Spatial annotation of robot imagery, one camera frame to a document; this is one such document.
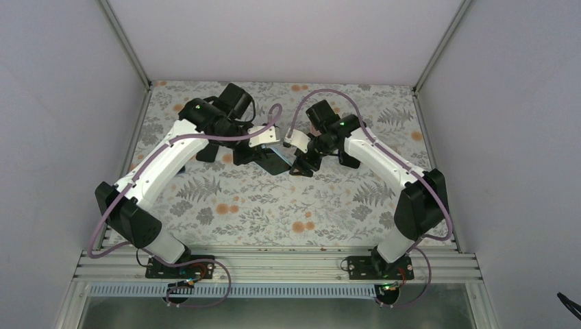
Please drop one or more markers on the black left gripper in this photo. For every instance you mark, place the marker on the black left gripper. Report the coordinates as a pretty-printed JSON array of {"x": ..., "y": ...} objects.
[{"x": 239, "y": 158}]

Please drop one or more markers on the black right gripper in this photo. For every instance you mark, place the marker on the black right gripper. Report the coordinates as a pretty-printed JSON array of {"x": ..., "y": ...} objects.
[{"x": 314, "y": 164}]

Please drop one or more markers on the phone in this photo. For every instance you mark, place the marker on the phone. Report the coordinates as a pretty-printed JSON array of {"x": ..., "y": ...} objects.
[{"x": 272, "y": 161}]

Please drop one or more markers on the bare black smartphone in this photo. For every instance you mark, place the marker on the bare black smartphone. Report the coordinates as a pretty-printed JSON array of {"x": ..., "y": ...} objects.
[{"x": 207, "y": 154}]

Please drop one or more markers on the dark phone case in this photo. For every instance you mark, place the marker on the dark phone case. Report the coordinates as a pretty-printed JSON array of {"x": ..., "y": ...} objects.
[{"x": 348, "y": 161}]

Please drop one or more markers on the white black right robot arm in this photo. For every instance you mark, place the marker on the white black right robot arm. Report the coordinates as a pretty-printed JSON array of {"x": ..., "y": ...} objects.
[{"x": 422, "y": 195}]

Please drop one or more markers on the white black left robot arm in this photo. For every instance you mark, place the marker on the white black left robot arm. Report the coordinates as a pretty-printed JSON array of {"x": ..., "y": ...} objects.
[{"x": 124, "y": 206}]

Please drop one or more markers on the floral patterned table mat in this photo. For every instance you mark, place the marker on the floral patterned table mat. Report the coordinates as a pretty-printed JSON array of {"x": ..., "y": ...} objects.
[{"x": 220, "y": 203}]

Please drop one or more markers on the black object at edge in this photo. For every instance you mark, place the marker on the black object at edge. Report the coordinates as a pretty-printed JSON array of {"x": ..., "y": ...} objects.
[{"x": 570, "y": 305}]

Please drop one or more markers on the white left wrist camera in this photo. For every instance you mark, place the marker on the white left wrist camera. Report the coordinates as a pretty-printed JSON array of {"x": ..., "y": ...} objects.
[{"x": 268, "y": 138}]

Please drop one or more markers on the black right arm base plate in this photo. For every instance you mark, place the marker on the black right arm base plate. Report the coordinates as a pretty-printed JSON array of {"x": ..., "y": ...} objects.
[{"x": 374, "y": 267}]

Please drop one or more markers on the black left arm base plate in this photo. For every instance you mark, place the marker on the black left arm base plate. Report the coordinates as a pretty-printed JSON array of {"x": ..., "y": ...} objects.
[{"x": 196, "y": 269}]

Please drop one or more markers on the perforated grey cable duct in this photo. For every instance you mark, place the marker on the perforated grey cable duct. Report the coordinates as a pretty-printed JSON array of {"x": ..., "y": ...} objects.
[{"x": 236, "y": 290}]

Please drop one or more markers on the aluminium rail frame base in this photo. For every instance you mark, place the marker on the aluminium rail frame base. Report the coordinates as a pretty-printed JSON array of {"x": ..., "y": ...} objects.
[{"x": 285, "y": 265}]

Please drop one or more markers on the left aluminium corner post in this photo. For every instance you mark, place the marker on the left aluminium corner post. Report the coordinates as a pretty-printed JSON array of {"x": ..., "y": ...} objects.
[{"x": 117, "y": 28}]

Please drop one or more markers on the aluminium corner post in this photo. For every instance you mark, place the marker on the aluminium corner post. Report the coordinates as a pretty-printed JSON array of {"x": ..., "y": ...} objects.
[
  {"x": 117, "y": 28},
  {"x": 443, "y": 43}
]

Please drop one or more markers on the right aluminium corner post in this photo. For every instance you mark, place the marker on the right aluminium corner post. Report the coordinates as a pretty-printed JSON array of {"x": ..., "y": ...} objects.
[{"x": 443, "y": 43}]

